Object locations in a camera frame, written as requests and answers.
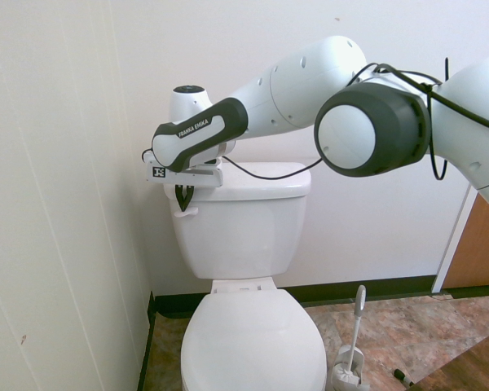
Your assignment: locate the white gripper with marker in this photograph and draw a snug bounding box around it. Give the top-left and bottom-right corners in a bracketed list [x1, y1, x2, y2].
[147, 158, 225, 213]

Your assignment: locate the white toilet tank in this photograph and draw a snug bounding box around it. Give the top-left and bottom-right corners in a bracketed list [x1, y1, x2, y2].
[170, 191, 307, 280]

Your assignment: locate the white toilet tank lid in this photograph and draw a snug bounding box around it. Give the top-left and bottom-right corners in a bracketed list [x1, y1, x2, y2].
[164, 161, 313, 203]

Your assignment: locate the white toilet seat lid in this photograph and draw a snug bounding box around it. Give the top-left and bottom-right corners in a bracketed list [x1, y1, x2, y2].
[180, 289, 328, 391]

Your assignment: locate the white toilet brush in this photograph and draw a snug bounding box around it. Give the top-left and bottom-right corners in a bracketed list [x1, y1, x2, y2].
[346, 284, 368, 378]

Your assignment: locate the white toilet brush holder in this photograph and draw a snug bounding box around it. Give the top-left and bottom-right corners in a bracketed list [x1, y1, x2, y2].
[330, 344, 372, 391]

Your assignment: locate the small black marker pen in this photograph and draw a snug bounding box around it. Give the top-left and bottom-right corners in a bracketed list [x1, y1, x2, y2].
[392, 368, 415, 387]

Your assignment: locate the brown wooden door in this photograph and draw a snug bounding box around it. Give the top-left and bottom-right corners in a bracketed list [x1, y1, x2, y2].
[443, 193, 489, 291]

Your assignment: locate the long black cable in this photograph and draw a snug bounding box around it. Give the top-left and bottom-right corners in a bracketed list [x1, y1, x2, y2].
[222, 56, 489, 182]

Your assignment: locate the white door frame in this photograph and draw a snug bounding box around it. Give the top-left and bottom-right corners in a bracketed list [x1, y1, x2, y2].
[431, 182, 480, 294]

